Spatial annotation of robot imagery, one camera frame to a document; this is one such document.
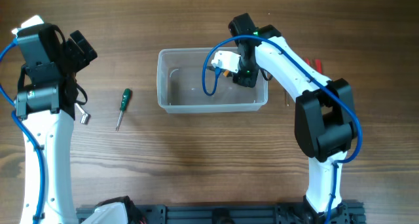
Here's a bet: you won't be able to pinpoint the silver L-shaped socket wrench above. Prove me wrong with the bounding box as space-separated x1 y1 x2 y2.
75 103 90 125

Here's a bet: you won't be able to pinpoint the blue cable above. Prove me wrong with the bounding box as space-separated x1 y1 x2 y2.
0 37 46 224
201 35 363 224

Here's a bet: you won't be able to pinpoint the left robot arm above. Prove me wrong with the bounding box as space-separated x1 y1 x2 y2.
12 23 98 223

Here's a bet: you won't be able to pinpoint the green handled screwdriver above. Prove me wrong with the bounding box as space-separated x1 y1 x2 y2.
115 88 132 131

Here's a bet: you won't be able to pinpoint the left blue cable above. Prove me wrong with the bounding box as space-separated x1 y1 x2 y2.
0 37 46 224

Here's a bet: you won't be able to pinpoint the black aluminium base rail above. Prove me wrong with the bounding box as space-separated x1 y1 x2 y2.
76 202 367 224

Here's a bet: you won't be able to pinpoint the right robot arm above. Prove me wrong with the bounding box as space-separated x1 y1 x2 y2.
225 13 363 223

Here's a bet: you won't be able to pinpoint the right blue cable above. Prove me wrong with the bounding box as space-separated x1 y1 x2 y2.
201 35 363 224

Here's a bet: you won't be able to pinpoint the orange black pliers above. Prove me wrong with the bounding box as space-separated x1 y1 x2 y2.
223 70 233 77

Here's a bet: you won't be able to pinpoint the red handled snips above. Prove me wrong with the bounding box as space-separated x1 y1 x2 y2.
304 58 323 74

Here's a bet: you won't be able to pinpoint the clear plastic container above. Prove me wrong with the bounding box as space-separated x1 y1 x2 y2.
156 48 268 113

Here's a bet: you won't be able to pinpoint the black red screwdriver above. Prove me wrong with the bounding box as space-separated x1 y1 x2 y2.
284 89 289 107

